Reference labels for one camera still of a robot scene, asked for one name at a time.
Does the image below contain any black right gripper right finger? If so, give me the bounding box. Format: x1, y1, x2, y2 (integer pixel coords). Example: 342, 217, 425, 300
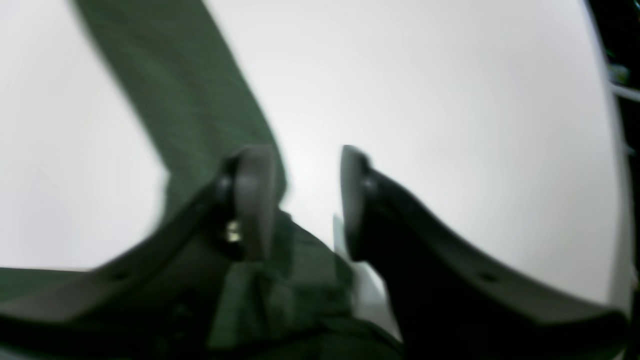
340, 145, 630, 360

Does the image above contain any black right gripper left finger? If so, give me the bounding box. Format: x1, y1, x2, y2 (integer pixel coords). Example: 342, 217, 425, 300
1, 145, 276, 360

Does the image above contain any dark green long-sleeve shirt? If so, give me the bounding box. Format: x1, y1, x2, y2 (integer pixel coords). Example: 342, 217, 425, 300
1, 0, 404, 360

